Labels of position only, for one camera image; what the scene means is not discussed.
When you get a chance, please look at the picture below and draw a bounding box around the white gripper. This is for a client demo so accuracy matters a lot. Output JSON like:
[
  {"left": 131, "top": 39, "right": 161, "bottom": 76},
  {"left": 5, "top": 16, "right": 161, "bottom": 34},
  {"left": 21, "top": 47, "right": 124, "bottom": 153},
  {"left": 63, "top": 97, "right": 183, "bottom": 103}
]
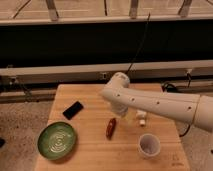
[{"left": 111, "top": 103, "right": 133, "bottom": 124}]

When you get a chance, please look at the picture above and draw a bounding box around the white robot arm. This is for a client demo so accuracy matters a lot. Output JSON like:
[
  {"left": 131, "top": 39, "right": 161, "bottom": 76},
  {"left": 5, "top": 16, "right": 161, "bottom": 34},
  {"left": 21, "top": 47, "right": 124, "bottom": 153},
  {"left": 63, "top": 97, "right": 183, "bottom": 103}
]
[{"left": 101, "top": 72, "right": 213, "bottom": 132}]

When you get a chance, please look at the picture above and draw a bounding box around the white tube bottle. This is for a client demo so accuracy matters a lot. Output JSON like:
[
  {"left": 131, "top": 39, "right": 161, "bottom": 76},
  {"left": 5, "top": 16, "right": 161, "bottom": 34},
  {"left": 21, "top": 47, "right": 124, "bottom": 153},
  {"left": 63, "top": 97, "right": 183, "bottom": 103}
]
[{"left": 136, "top": 110, "right": 147, "bottom": 126}]

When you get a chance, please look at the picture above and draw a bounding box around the white cup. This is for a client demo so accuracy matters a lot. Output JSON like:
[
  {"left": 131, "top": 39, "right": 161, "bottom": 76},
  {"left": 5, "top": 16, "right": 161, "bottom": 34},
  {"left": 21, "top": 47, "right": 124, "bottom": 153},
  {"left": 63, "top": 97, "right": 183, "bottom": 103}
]
[{"left": 138, "top": 133, "right": 161, "bottom": 158}]

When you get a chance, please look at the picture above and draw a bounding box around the black rectangular block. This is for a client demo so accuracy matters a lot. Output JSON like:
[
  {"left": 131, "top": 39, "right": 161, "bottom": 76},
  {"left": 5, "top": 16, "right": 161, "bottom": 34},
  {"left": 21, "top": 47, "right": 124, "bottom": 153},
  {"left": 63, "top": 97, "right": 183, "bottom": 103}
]
[{"left": 63, "top": 101, "right": 83, "bottom": 120}]

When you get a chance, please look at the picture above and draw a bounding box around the green bowl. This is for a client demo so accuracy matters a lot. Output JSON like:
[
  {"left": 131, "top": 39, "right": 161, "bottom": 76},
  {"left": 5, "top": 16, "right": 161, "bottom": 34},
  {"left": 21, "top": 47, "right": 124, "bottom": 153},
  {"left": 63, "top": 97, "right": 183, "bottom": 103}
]
[{"left": 37, "top": 122, "right": 77, "bottom": 160}]

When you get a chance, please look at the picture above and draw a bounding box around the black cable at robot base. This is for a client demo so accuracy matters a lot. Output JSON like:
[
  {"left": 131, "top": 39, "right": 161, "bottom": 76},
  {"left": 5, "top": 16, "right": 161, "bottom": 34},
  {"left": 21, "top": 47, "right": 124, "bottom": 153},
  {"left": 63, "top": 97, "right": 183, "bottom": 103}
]
[{"left": 161, "top": 82, "right": 192, "bottom": 138}]

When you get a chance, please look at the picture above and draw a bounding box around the black hanging cable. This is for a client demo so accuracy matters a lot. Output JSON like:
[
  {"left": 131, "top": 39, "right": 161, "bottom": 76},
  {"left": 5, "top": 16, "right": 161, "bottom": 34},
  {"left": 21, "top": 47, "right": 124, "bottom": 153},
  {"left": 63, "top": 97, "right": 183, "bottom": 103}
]
[{"left": 125, "top": 12, "right": 152, "bottom": 75}]

